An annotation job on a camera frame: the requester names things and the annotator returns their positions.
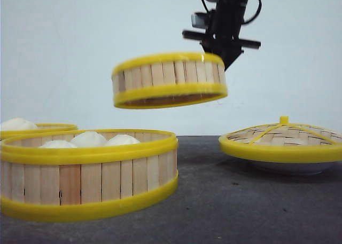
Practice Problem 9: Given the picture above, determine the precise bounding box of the front drawer right bun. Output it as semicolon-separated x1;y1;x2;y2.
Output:
105;134;140;146

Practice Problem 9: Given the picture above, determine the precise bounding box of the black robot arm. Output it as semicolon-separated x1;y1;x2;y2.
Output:
182;0;262;69

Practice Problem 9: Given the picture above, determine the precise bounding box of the white bun in left drawer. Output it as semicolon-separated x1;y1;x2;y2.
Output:
1;117;38;131

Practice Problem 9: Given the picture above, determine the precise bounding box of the black cable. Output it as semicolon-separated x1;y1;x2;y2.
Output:
198;0;262;25

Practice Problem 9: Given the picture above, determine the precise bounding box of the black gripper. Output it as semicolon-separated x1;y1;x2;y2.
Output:
182;10;261;70

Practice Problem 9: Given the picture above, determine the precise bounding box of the white plate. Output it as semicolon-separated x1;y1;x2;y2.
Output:
250;161;336;175

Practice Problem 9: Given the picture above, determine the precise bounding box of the woven bamboo steamer lid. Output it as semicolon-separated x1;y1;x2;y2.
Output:
219;116;341;164

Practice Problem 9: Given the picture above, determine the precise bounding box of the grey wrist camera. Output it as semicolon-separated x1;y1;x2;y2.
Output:
191;10;215;29

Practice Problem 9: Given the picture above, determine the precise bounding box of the front drawer left bun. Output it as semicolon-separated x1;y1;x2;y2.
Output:
40;140;77;148

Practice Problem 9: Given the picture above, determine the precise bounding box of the bamboo steamer drawer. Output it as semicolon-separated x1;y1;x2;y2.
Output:
112;52;228;109
1;123;78;140
1;129;178;222

